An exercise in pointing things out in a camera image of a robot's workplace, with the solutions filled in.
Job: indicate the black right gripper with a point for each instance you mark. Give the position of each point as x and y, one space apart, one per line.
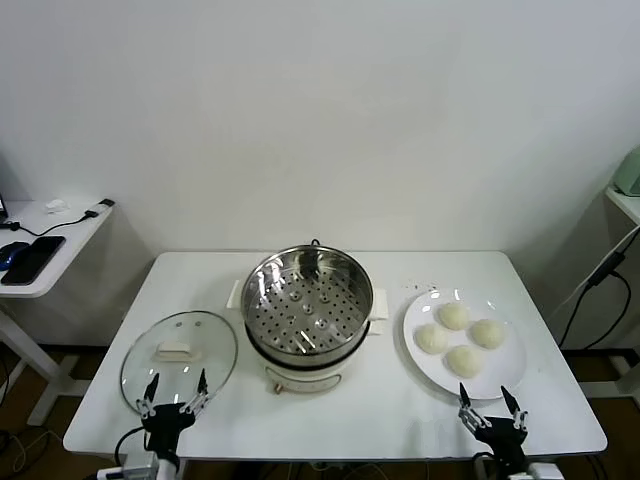
505 435

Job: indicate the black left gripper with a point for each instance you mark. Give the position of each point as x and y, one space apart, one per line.
167 422

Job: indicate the white steamed baozi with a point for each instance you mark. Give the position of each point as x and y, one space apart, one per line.
454 316
433 338
464 360
487 333

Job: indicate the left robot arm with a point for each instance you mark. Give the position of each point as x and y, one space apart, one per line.
165 465

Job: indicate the perforated steel steamer basket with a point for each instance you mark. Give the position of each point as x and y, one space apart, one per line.
280 320

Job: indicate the white round plate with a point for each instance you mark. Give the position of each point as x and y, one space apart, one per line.
502 375

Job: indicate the white electric cooker base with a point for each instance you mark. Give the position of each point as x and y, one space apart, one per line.
300 376

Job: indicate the white side table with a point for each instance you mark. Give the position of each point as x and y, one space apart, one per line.
75 240

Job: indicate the black smartphone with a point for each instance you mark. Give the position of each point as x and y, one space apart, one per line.
35 260

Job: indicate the small black white adapter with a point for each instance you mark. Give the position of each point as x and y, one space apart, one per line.
99 207

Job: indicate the blue computer mouse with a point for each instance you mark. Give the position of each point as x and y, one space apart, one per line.
11 252

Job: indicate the crumpled white tissue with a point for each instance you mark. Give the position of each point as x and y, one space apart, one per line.
56 206

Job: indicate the white desk with legs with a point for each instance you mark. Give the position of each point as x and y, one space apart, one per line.
625 205

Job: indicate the mint green appliance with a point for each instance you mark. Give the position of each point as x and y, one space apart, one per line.
629 172

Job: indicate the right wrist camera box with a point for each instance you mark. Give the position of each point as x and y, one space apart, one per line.
545 472

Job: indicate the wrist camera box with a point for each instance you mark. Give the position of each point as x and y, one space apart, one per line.
130 474
545 472

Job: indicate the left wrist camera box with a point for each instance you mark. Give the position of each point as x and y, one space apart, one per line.
130 474

